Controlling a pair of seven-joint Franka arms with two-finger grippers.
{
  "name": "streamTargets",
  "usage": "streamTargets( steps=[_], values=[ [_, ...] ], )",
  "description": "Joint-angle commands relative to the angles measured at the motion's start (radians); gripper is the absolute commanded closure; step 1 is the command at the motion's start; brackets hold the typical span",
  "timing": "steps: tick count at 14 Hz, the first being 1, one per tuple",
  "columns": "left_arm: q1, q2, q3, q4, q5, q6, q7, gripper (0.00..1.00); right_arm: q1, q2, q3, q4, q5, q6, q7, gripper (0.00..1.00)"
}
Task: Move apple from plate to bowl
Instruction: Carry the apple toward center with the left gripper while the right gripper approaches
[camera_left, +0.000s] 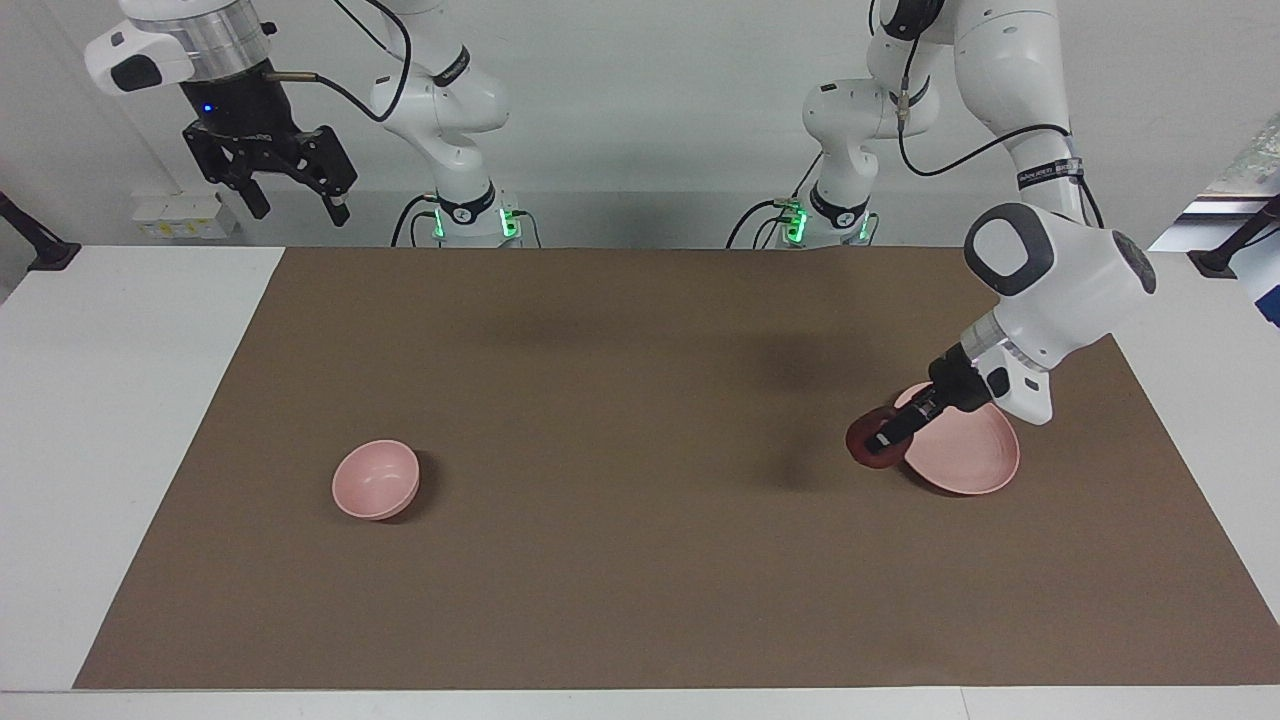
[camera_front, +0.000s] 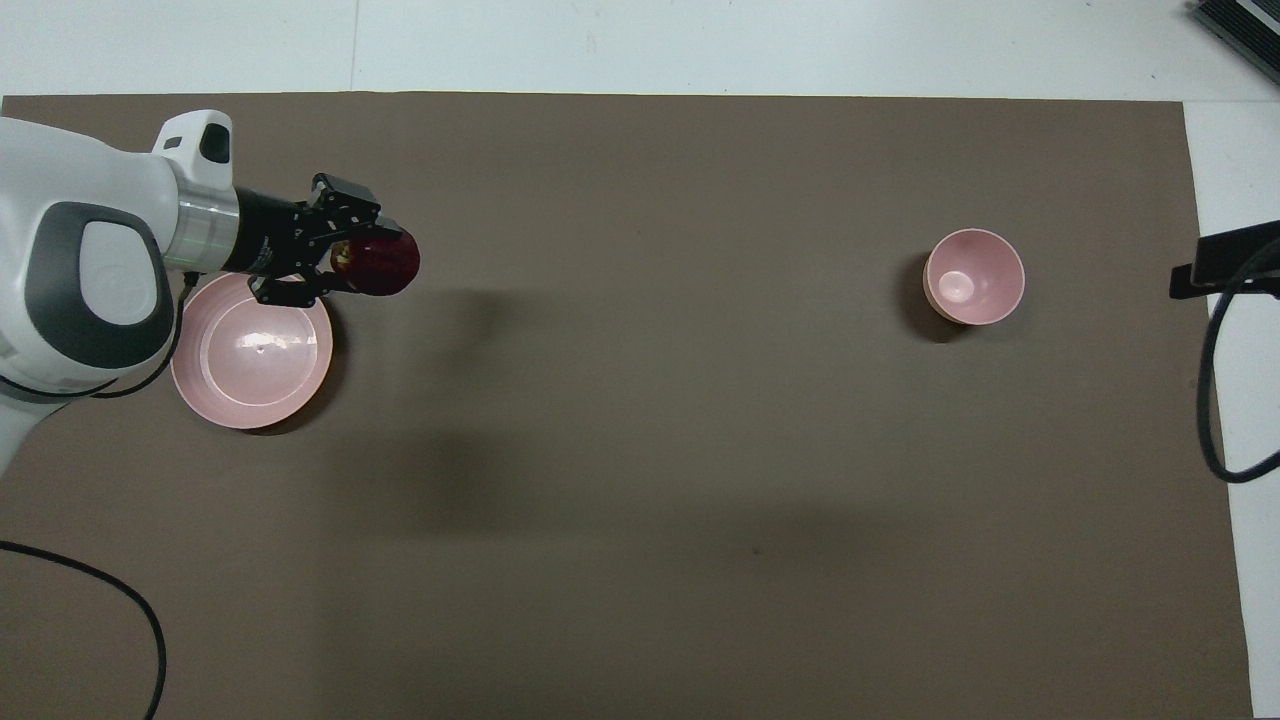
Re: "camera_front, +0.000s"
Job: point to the pink bowl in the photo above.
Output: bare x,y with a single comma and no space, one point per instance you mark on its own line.
975,280

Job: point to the dark red apple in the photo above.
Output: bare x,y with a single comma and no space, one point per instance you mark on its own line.
385,265

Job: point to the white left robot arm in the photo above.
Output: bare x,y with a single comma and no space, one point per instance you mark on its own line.
60,180

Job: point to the brown table mat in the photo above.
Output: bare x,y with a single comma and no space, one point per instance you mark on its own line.
640,450

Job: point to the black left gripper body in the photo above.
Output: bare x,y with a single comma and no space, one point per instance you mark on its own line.
270,235

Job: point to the dark grey ribbed device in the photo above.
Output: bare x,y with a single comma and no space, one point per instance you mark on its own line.
1250,25

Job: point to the pink plate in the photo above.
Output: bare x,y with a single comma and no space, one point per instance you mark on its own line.
250,360

